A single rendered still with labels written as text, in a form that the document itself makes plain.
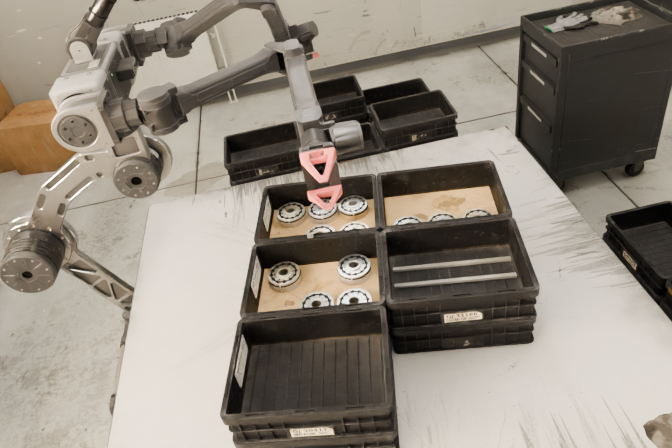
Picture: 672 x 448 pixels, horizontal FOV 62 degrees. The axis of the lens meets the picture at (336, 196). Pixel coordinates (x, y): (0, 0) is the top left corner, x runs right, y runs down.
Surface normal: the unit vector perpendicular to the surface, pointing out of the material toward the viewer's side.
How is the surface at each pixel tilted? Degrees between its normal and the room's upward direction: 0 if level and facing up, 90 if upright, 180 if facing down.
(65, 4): 90
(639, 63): 90
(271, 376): 0
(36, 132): 88
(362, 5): 90
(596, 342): 0
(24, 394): 0
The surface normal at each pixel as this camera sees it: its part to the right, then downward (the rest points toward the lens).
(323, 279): -0.15, -0.79
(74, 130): 0.16, 0.58
